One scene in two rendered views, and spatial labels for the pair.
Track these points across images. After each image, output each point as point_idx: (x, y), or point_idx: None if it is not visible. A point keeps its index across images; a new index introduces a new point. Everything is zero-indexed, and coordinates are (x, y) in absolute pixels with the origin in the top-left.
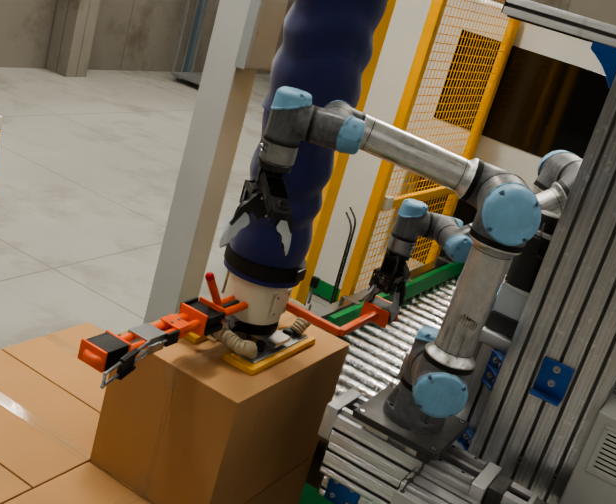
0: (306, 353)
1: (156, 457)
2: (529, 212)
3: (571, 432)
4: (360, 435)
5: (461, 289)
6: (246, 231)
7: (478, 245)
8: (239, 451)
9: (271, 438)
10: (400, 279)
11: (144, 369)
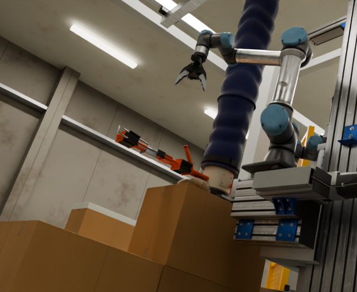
0: None
1: (152, 235)
2: (299, 30)
3: None
4: (248, 183)
5: (278, 75)
6: (208, 145)
7: (282, 54)
8: (192, 222)
9: (217, 239)
10: None
11: (154, 196)
